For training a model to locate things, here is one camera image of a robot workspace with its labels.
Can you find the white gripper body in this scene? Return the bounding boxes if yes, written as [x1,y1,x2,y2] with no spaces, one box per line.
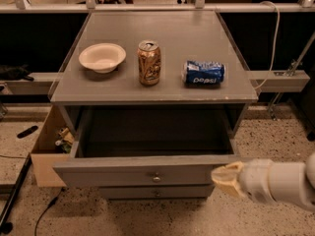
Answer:
[238,159,276,205]

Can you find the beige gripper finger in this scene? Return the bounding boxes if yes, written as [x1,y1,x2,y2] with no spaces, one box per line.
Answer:
[211,161,246,198]

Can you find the grey top drawer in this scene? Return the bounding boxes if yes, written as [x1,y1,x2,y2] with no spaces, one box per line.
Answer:
[54,107,240,187]

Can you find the grey drawer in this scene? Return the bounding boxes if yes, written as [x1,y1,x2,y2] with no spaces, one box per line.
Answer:
[99,184,214,200]
[54,107,240,187]

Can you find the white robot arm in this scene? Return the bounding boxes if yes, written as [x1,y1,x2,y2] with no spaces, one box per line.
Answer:
[211,153,315,212]

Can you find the grey bottom drawer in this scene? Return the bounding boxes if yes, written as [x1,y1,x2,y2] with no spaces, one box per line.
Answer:
[99,184,214,200]

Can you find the grey drawer cabinet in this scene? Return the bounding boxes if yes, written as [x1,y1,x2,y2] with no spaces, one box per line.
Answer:
[47,9,260,201]

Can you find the blue pepsi can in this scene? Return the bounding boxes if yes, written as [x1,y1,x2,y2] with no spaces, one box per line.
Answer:
[182,60,225,86]

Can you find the gold soda can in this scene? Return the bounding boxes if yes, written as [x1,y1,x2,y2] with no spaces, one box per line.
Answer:
[137,40,161,86]

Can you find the items inside cardboard box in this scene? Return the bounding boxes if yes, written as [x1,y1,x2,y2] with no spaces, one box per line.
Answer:
[55,128,74,153]

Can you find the white bowl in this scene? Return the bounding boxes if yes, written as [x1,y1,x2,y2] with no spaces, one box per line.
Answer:
[79,43,126,74]

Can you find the cardboard box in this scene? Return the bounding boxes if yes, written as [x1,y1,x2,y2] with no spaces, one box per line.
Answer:
[31,106,69,187]

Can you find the black remote on floor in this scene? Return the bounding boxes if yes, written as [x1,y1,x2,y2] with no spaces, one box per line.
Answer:
[17,125,38,139]

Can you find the black pole on floor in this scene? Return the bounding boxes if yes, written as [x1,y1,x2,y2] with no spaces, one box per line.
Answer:
[0,155,32,236]

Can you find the black object on ledge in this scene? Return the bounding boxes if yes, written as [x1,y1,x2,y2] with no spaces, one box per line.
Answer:
[0,65,33,82]

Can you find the white cable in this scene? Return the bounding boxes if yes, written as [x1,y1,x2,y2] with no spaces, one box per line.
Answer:
[251,0,283,90]

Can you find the black floor cable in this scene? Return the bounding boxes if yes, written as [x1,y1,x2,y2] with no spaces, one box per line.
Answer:
[32,187,65,236]

